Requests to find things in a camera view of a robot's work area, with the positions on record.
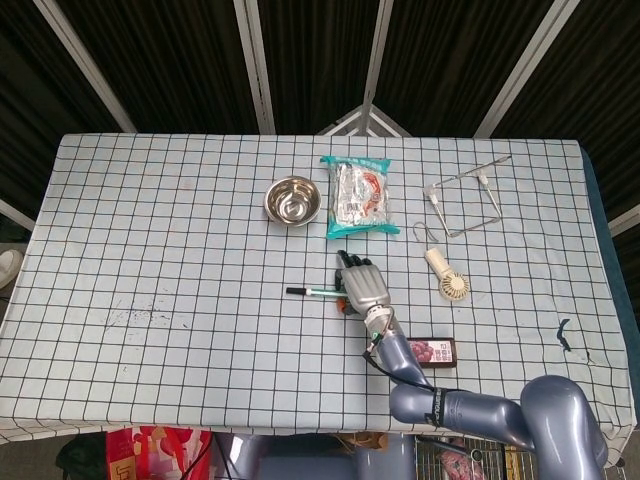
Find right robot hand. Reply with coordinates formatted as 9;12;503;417
333;249;393;318

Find beige handheld fan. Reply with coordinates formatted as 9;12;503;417
413;221;472;303

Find teal snack packet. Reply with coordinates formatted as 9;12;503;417
319;154;403;242

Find grape juice bottle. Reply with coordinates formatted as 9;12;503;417
407;337;458;371

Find stainless steel bowl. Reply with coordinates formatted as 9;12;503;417
263;175;323;228

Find grey robot torso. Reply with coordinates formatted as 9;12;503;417
213;432;417;480

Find blue checked tablecloth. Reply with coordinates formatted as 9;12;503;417
0;131;634;443

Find red shopping bag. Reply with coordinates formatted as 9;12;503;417
105;425;214;480

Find dark pleated curtain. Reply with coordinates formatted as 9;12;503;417
0;0;640;261

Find white shoe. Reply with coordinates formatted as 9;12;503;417
0;248;26;290

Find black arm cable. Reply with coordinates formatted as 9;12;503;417
361;335;437;392

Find metal wire stand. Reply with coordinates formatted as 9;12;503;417
423;154;514;238

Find white triangular frame base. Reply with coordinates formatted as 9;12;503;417
314;103;413;138

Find wire mesh basket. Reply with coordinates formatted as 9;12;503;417
413;433;532;480

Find white frame post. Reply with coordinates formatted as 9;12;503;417
608;203;640;238
32;0;138;134
473;0;583;138
360;0;397;114
0;198;37;233
233;0;278;135

